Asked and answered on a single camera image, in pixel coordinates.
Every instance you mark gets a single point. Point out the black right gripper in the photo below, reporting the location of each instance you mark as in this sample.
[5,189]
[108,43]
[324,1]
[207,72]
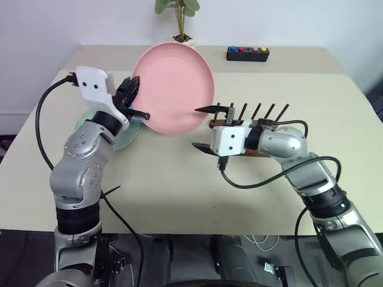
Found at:
[230,115]

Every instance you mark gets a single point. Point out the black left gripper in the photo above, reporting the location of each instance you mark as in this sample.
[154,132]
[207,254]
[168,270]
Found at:
[125,94]

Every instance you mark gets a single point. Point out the pink plate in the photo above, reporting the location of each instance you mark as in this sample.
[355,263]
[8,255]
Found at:
[173,86]

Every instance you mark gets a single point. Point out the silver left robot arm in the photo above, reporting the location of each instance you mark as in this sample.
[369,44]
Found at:
[80,149]

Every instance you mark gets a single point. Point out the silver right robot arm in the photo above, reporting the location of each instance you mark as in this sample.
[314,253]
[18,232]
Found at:
[284,140]

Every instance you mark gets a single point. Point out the wooden dish rack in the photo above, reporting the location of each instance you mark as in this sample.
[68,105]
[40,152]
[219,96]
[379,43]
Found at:
[218,122]

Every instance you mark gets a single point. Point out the green plate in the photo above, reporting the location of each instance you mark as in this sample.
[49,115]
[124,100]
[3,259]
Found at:
[127,139]

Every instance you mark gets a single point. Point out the black button box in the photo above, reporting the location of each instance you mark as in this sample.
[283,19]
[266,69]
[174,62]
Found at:
[246,56]

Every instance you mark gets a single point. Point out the red button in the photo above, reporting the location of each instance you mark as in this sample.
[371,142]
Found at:
[240,48]

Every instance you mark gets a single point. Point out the white plant pot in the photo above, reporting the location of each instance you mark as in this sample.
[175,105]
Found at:
[187,42]

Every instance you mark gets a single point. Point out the green leafy plant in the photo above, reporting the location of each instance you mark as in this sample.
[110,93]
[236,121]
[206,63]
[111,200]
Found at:
[181,18]

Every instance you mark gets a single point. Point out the dark grey rounded shape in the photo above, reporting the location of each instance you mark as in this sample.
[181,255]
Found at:
[233,260]

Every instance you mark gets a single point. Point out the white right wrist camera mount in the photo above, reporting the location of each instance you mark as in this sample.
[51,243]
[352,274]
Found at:
[230,140]

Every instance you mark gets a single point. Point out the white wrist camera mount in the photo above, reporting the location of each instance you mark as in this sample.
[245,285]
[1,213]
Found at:
[230,140]
[92,86]

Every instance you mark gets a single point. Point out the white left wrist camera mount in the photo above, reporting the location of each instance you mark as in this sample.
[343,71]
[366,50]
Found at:
[92,86]

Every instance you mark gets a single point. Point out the small black metal bracket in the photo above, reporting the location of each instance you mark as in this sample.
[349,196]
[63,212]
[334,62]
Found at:
[273,267]

